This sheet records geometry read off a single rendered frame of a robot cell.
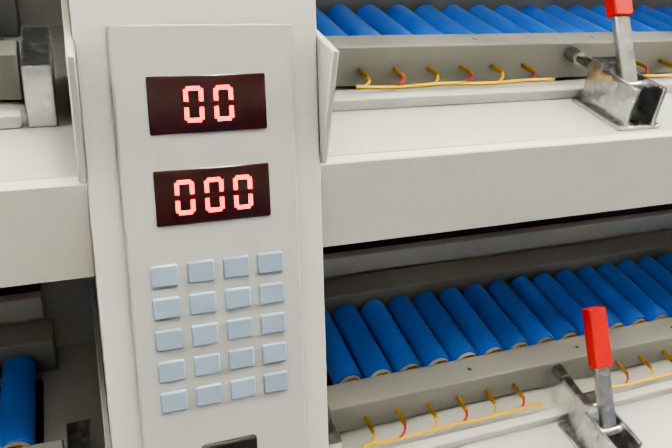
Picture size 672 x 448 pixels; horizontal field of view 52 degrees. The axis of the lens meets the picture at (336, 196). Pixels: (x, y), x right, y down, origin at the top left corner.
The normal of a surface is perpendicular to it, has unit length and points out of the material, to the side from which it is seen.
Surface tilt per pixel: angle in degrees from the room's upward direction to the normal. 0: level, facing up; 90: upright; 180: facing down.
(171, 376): 90
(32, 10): 90
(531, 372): 111
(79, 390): 21
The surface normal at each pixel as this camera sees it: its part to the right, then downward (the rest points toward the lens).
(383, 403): 0.34, 0.51
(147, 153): 0.36, 0.18
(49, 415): 0.11, -0.85
